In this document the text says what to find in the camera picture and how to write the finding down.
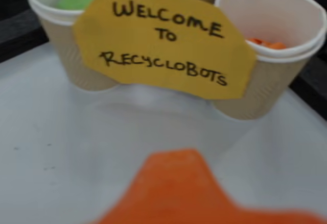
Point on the paper cup with green tag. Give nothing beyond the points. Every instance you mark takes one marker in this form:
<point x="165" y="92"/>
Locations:
<point x="66" y="55"/>

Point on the paper cup with orange tag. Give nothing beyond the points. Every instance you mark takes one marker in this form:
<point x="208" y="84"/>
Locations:
<point x="270" y="86"/>

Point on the yellow welcome sign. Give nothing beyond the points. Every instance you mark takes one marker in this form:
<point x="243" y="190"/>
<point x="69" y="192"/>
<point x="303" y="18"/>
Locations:
<point x="166" y="43"/>

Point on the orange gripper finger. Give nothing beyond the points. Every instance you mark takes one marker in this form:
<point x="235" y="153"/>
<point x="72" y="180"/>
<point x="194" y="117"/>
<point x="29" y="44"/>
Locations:
<point x="178" y="188"/>

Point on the orange paper rubbish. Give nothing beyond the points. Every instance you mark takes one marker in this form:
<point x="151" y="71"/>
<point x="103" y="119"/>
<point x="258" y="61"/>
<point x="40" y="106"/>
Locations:
<point x="265" y="44"/>

